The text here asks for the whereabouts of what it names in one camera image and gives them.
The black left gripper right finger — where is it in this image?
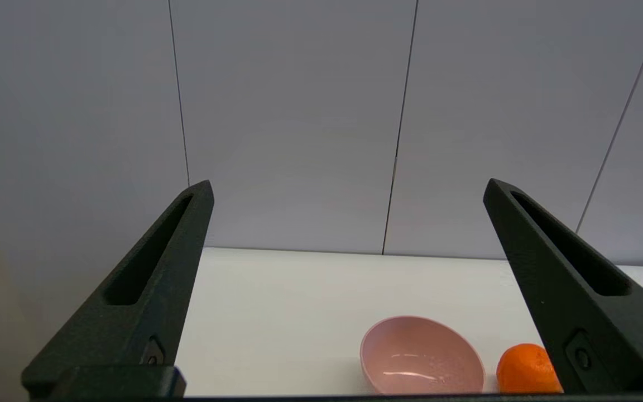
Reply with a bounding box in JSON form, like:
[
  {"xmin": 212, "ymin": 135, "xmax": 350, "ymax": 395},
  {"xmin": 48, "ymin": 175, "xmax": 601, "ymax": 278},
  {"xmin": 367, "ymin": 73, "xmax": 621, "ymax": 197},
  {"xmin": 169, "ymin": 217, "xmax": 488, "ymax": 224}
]
[{"xmin": 483, "ymin": 178, "xmax": 643, "ymax": 395}]

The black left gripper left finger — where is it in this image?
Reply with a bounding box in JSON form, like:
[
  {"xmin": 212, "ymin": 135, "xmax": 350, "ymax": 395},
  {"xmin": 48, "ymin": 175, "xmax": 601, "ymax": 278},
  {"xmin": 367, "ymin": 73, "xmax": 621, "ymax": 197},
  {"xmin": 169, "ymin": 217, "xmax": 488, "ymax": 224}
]
[{"xmin": 21, "ymin": 179, "xmax": 215, "ymax": 400}]

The orange mandarin fruit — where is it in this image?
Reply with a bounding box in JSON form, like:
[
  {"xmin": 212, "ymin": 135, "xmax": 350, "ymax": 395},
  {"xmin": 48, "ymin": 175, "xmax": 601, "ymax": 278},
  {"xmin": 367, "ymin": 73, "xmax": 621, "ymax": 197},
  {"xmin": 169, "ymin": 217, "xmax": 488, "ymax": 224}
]
[{"xmin": 496, "ymin": 343, "xmax": 564, "ymax": 395}]

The pink plastic bowl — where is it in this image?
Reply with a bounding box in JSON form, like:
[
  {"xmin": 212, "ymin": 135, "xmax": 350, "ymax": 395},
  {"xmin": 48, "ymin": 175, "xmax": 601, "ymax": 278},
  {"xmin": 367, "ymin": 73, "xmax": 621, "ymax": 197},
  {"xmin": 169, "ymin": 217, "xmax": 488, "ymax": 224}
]
[{"xmin": 359, "ymin": 315, "xmax": 486, "ymax": 395}]

